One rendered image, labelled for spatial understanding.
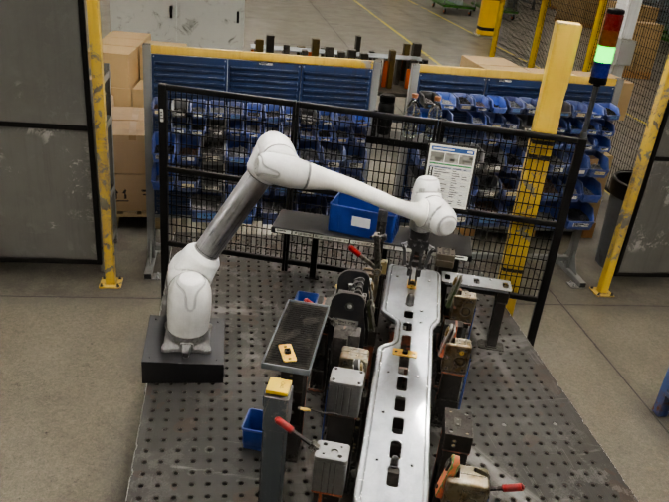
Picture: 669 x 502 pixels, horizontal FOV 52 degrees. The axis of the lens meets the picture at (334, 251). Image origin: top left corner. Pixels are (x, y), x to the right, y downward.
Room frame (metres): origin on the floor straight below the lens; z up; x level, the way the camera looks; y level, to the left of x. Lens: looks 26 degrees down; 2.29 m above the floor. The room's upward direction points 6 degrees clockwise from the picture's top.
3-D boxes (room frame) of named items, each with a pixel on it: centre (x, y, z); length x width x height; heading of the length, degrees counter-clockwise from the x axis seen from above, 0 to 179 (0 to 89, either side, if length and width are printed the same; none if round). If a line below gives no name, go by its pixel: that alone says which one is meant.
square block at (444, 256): (2.66, -0.48, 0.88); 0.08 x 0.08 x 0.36; 84
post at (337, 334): (1.86, -0.05, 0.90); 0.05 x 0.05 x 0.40; 84
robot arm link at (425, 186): (2.38, -0.32, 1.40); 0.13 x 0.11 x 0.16; 15
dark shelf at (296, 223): (2.85, -0.16, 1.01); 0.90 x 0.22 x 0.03; 84
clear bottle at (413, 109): (3.05, -0.28, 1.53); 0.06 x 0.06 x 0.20
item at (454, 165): (2.94, -0.47, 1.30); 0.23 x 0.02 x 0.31; 84
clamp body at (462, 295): (2.32, -0.52, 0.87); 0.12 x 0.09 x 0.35; 84
